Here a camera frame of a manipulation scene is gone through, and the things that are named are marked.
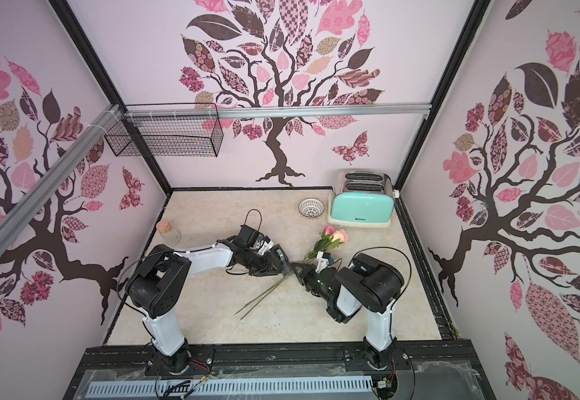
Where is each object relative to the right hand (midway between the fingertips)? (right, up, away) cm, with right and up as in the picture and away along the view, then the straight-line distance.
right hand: (289, 264), depth 86 cm
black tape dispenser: (-3, +1, +4) cm, 5 cm away
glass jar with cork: (-47, +9, +8) cm, 49 cm away
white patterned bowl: (+9, +21, +24) cm, 33 cm away
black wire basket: (-38, +51, +8) cm, 64 cm away
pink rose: (+14, +7, +6) cm, 17 cm away
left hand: (-4, -5, +2) cm, 6 cm away
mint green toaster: (+29, +24, +9) cm, 38 cm away
